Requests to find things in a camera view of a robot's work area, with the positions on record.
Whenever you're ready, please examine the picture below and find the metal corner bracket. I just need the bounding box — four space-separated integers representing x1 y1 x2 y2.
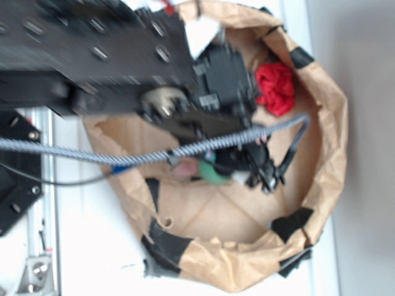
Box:
15 255 57 296

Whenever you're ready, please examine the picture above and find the pink plush bunny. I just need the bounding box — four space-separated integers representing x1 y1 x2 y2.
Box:
173 159 199 179

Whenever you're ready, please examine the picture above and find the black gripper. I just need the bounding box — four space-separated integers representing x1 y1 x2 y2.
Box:
212 141 287 193

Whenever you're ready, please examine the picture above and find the green ball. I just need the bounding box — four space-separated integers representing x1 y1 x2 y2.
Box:
198 159 231 185

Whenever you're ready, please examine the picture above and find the thin black cable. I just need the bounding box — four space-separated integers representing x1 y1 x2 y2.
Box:
0 162 112 187

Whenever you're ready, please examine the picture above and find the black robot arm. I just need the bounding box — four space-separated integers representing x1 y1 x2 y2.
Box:
1 1 289 192

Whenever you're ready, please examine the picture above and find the braided grey cable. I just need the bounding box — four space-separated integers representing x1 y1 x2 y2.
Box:
0 113 311 169

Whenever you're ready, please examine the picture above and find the aluminium extrusion rail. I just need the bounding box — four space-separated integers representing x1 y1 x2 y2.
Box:
26 107 62 296

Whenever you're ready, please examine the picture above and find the brown paper bag bin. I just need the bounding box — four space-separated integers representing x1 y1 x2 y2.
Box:
83 0 349 294

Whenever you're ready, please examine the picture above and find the red crumpled cloth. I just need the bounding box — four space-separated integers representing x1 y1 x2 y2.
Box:
255 62 295 117

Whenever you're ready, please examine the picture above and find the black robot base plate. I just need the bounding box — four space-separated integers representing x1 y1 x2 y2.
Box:
1 111 42 236

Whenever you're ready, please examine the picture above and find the white tray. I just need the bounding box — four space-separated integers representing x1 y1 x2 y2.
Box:
52 0 339 296

